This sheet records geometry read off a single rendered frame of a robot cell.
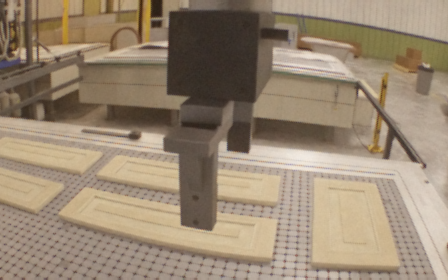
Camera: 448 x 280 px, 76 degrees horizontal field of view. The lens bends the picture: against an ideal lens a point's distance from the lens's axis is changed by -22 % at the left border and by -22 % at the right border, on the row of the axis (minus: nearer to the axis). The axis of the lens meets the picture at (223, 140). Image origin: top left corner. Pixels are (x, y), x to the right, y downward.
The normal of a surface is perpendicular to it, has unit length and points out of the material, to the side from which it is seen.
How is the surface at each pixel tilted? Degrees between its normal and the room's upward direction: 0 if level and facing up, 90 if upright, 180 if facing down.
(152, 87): 90
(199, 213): 90
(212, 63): 90
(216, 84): 90
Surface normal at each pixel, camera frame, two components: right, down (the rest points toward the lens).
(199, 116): -0.24, 0.35
